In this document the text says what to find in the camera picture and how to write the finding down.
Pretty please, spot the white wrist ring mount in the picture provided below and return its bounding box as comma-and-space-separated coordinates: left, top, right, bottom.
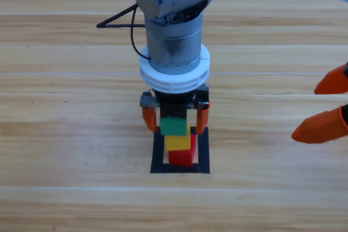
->
139, 45, 212, 96

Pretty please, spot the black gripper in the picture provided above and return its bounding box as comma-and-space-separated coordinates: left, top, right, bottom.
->
139, 84, 210, 135

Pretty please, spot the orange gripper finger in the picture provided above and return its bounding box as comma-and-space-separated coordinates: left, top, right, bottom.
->
290, 103, 348, 145
314, 62, 348, 96

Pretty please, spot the red wooden block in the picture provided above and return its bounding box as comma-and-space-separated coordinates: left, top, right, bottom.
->
168, 133, 197, 168

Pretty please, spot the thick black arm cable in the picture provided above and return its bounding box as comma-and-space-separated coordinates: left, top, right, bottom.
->
96, 2, 147, 29

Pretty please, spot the green wooden block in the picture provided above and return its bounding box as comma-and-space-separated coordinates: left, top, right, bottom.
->
160, 117, 191, 137

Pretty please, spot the yellow wooden block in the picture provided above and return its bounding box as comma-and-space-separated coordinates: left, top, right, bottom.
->
165, 133, 192, 152

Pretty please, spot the thin black arm wire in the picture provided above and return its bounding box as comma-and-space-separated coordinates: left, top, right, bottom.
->
130, 6, 152, 61

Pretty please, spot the black tape square outline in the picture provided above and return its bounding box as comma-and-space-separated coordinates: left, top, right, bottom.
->
150, 126, 212, 174

